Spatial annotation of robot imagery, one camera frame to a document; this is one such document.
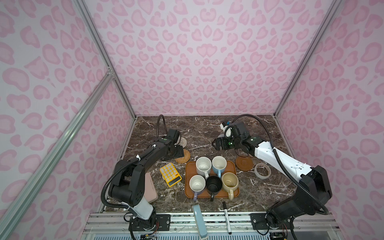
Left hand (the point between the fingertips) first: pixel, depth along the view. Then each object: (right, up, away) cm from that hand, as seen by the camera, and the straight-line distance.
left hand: (178, 152), depth 91 cm
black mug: (+21, -17, -8) cm, 28 cm away
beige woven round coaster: (+2, +5, +13) cm, 14 cm away
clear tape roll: (+49, -14, -3) cm, 51 cm away
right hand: (+24, +8, -8) cm, 26 cm away
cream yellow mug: (+30, -16, -5) cm, 35 cm away
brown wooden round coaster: (+41, -7, +2) cm, 41 cm away
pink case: (-14, -20, -10) cm, 26 cm away
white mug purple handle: (+11, -17, -6) cm, 21 cm away
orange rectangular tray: (+8, -11, -1) cm, 14 cm away
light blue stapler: (+13, -30, -19) cm, 38 cm away
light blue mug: (+25, -7, -1) cm, 26 cm away
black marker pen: (+26, -27, -13) cm, 39 cm away
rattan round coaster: (+4, -5, +5) cm, 8 cm away
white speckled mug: (+15, -9, +1) cm, 17 cm away
